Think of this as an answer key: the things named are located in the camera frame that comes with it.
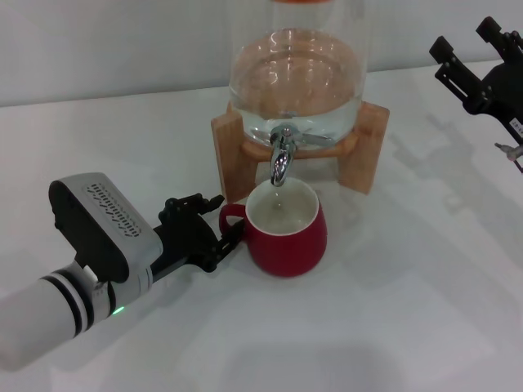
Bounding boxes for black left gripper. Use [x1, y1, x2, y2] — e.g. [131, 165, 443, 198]
[149, 194, 245, 283]

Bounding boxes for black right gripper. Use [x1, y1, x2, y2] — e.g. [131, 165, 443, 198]
[428, 16, 523, 142]

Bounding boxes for red ceramic cup white inside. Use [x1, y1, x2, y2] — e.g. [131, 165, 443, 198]
[219, 179, 329, 278]

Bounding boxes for chrome faucet with lever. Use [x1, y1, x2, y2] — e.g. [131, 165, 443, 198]
[269, 124, 334, 188]

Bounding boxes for wooden dispenser stand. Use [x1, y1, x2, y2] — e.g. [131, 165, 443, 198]
[211, 100, 390, 197]

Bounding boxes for clear glass water dispenser jar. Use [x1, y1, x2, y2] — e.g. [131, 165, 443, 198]
[228, 0, 371, 152]

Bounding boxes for metal cable connector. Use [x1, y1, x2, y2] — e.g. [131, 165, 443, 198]
[494, 141, 523, 161]

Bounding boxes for silver and black wrist camera box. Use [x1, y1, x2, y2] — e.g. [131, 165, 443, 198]
[48, 172, 164, 285]

